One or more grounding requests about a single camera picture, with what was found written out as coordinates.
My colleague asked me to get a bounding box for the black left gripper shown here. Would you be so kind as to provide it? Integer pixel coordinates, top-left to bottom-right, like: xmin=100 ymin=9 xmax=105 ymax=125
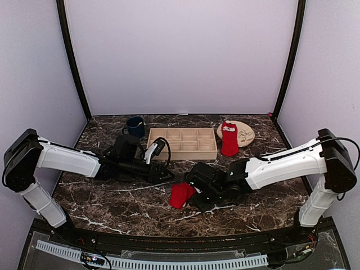
xmin=119 ymin=159 xmax=175 ymax=185

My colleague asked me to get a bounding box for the plain red sock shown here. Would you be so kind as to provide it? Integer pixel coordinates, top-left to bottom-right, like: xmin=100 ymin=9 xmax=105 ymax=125
xmin=169 ymin=183 xmax=196 ymax=209

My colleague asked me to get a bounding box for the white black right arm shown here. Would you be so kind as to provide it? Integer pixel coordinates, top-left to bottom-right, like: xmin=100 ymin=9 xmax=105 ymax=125
xmin=184 ymin=128 xmax=357 ymax=244

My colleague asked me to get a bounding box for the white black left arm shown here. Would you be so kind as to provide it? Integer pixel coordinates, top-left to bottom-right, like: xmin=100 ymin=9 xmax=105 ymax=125
xmin=2 ymin=129 xmax=174 ymax=245

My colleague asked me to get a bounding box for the wooden compartment tray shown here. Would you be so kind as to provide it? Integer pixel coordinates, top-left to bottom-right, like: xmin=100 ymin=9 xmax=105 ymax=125
xmin=147 ymin=128 xmax=218 ymax=160

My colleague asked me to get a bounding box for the dark blue mug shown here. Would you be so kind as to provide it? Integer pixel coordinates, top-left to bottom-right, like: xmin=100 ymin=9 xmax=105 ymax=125
xmin=121 ymin=116 xmax=145 ymax=139

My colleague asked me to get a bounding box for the red santa sock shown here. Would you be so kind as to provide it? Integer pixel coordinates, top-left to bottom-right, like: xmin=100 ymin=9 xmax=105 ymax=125
xmin=221 ymin=121 xmax=239 ymax=156

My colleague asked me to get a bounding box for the round beige decorated plate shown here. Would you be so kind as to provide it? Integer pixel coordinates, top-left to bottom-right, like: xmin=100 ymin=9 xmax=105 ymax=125
xmin=216 ymin=120 xmax=255 ymax=147

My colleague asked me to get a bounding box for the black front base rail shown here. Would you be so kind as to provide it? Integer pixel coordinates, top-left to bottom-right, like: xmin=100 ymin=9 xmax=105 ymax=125
xmin=26 ymin=218 xmax=343 ymax=255

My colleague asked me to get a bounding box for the white slotted cable duct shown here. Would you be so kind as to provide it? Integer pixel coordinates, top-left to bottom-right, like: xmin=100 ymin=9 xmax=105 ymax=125
xmin=35 ymin=240 xmax=269 ymax=269

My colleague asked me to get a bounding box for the black left corner post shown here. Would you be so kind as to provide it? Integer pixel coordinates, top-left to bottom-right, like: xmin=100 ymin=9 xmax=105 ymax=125
xmin=56 ymin=0 xmax=92 ymax=121

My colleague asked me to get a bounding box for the black corner post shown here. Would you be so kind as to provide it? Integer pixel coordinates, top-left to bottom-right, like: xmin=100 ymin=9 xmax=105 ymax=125
xmin=56 ymin=0 xmax=92 ymax=121
xmin=272 ymin=0 xmax=307 ymax=122

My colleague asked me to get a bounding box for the black right corner post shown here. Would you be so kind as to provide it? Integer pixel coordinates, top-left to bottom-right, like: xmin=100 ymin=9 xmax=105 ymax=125
xmin=272 ymin=0 xmax=307 ymax=122

